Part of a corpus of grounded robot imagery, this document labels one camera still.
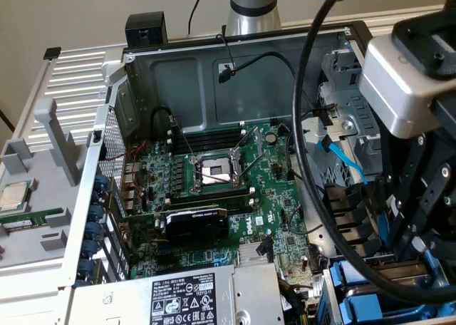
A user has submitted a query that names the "blue SATA wire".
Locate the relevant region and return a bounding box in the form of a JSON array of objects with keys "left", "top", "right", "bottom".
[{"left": 321, "top": 133, "right": 393, "bottom": 249}]

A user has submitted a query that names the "metal locking lever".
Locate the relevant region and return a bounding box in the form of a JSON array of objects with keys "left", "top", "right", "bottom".
[{"left": 171, "top": 120, "right": 197, "bottom": 162}]

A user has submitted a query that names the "black graphics card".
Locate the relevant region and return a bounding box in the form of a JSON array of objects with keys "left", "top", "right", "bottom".
[{"left": 117, "top": 205, "right": 231, "bottom": 249}]

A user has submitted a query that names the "small black end cap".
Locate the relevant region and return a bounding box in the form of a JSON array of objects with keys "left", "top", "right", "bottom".
[{"left": 42, "top": 46, "right": 63, "bottom": 61}]

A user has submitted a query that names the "black mount box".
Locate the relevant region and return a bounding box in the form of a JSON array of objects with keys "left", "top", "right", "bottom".
[{"left": 124, "top": 11, "right": 169, "bottom": 48}]

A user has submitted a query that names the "grey power supply unit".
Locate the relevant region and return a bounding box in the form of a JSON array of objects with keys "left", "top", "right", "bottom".
[{"left": 70, "top": 262, "right": 286, "bottom": 325}]

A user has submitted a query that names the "black RAM slot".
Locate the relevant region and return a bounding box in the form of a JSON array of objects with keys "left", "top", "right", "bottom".
[
  {"left": 165, "top": 195, "right": 256, "bottom": 215},
  {"left": 169, "top": 127, "right": 247, "bottom": 143},
  {"left": 165, "top": 186, "right": 256, "bottom": 204},
  {"left": 167, "top": 135, "right": 247, "bottom": 152}
]

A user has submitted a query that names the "thin black cable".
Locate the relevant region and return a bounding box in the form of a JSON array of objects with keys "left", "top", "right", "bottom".
[{"left": 187, "top": 0, "right": 208, "bottom": 34}]

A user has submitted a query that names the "green motherboard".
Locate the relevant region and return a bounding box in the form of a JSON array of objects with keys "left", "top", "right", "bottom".
[{"left": 120, "top": 120, "right": 316, "bottom": 287}]

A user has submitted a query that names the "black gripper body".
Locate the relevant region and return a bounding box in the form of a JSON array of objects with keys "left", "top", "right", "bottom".
[{"left": 429, "top": 89, "right": 456, "bottom": 169}]

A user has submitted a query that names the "grey disk bay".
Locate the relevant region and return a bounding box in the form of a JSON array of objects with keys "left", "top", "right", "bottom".
[{"left": 322, "top": 242, "right": 456, "bottom": 325}]

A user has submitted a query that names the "metal socket cover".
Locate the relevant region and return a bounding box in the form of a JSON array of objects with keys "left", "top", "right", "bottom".
[{"left": 231, "top": 125, "right": 265, "bottom": 159}]

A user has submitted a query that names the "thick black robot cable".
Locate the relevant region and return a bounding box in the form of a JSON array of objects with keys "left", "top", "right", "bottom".
[{"left": 284, "top": 0, "right": 456, "bottom": 306}]

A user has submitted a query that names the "open PC case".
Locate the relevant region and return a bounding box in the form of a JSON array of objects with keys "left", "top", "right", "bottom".
[{"left": 58, "top": 19, "right": 456, "bottom": 325}]

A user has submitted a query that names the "thin red wire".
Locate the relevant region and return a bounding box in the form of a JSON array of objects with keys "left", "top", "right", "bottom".
[{"left": 105, "top": 140, "right": 147, "bottom": 163}]

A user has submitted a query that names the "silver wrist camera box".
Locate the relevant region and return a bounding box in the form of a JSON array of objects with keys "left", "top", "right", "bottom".
[{"left": 357, "top": 35, "right": 443, "bottom": 140}]

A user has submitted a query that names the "grey parts rack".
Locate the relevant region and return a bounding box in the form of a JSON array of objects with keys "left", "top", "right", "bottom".
[{"left": 0, "top": 97, "right": 97, "bottom": 269}]

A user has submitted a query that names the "black cable with connector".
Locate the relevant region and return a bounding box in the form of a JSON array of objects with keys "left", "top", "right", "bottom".
[{"left": 256, "top": 236, "right": 274, "bottom": 259}]

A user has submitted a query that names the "green RAM stick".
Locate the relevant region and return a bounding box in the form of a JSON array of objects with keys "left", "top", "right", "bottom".
[{"left": 0, "top": 210, "right": 64, "bottom": 232}]

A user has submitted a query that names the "silver CPU chip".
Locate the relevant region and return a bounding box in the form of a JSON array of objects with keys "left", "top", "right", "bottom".
[{"left": 0, "top": 180, "right": 30, "bottom": 212}]

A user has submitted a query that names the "CPU socket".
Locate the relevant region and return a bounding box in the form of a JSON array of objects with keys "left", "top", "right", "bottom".
[{"left": 190, "top": 150, "right": 250, "bottom": 195}]

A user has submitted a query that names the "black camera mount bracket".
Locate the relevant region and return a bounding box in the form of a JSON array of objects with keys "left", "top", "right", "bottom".
[{"left": 390, "top": 4, "right": 456, "bottom": 82}]

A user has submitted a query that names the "silver chipset heatsink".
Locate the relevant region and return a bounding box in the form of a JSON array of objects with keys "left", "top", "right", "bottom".
[{"left": 237, "top": 244, "right": 274, "bottom": 267}]

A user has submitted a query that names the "short black looped wire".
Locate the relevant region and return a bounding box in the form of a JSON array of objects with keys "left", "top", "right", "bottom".
[{"left": 150, "top": 105, "right": 179, "bottom": 134}]

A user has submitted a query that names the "thin black wire with plug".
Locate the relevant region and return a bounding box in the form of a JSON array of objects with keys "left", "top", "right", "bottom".
[{"left": 215, "top": 32, "right": 239, "bottom": 86}]

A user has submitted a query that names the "red yellow power wire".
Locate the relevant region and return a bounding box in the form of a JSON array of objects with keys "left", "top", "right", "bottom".
[{"left": 387, "top": 195, "right": 406, "bottom": 220}]

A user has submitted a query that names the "long black wire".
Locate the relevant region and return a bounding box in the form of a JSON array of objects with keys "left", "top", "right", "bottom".
[{"left": 231, "top": 51, "right": 338, "bottom": 127}]

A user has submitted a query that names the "black floor cable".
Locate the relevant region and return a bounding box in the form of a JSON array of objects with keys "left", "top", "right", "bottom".
[{"left": 0, "top": 107, "right": 17, "bottom": 134}]

